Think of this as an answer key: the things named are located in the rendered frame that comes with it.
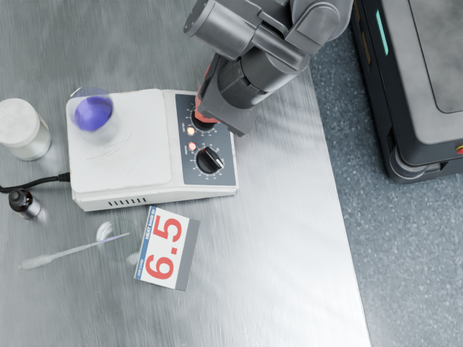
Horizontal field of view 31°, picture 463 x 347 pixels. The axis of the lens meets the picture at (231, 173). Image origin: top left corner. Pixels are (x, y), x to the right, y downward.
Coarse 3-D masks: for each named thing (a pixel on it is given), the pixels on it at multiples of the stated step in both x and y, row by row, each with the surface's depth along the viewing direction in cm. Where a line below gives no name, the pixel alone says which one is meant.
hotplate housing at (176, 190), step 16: (176, 128) 100; (176, 144) 99; (176, 160) 99; (64, 176) 102; (176, 176) 98; (112, 192) 98; (128, 192) 98; (144, 192) 98; (160, 192) 98; (176, 192) 99; (192, 192) 100; (208, 192) 101; (224, 192) 102; (96, 208) 102; (112, 208) 103
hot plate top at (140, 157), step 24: (120, 96) 99; (144, 96) 99; (144, 120) 98; (72, 144) 98; (120, 144) 98; (144, 144) 97; (168, 144) 97; (72, 168) 97; (96, 168) 97; (120, 168) 97; (144, 168) 97; (168, 168) 97; (96, 192) 97
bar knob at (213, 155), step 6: (204, 150) 99; (210, 150) 99; (198, 156) 100; (204, 156) 100; (210, 156) 99; (216, 156) 100; (198, 162) 100; (204, 162) 100; (210, 162) 100; (216, 162) 99; (222, 162) 100; (204, 168) 100; (210, 168) 100; (216, 168) 100; (222, 168) 100
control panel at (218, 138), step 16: (176, 96) 101; (192, 96) 102; (176, 112) 101; (192, 128) 101; (224, 128) 103; (208, 144) 102; (224, 144) 103; (192, 160) 100; (224, 160) 102; (192, 176) 99; (208, 176) 100; (224, 176) 101
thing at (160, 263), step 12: (156, 216) 101; (168, 216) 102; (156, 228) 100; (168, 228) 101; (180, 228) 103; (156, 240) 100; (168, 240) 101; (180, 240) 102; (156, 252) 100; (168, 252) 101; (144, 264) 99; (156, 264) 100; (168, 264) 101; (144, 276) 99; (156, 276) 100; (168, 276) 101
